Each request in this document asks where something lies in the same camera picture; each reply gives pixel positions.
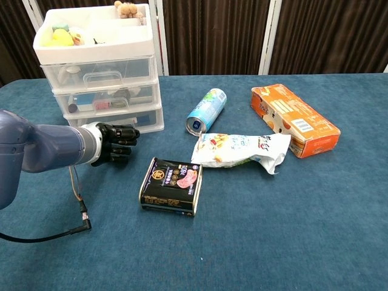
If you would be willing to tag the blue drink can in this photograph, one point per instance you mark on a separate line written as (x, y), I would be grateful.
(207, 110)

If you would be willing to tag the left black-fingered robot hand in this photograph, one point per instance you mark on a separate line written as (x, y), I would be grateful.
(116, 141)

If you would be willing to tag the large yellow round sponge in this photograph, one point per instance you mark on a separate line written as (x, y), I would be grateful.
(63, 38)

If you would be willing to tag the orange cardboard snack box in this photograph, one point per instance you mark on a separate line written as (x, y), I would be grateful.
(297, 118)

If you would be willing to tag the blue felt table cover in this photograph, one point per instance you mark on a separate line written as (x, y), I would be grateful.
(257, 227)

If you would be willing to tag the green round sponge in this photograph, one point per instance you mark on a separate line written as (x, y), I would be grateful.
(60, 26)

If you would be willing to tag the dark brown curtain panel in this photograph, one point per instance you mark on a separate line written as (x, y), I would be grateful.
(13, 42)
(330, 33)
(75, 3)
(212, 36)

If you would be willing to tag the clear drawer with white bottle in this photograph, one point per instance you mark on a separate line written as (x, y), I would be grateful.
(136, 68)

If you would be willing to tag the clear drawer with small items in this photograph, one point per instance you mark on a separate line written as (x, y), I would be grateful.
(142, 95)

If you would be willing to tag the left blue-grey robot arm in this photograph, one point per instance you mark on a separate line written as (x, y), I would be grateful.
(45, 145)

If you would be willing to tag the white crumpled snack bag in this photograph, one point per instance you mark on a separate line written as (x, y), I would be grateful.
(236, 148)

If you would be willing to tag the clear drawer with marker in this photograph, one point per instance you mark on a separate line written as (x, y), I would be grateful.
(148, 119)

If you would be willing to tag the white plastic drawer organizer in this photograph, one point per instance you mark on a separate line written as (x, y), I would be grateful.
(97, 50)

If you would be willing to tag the black luncheon meat tin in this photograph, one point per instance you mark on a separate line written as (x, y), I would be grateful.
(169, 188)

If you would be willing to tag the white partition frame post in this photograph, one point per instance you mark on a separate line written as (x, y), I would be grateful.
(160, 39)
(31, 9)
(385, 69)
(269, 36)

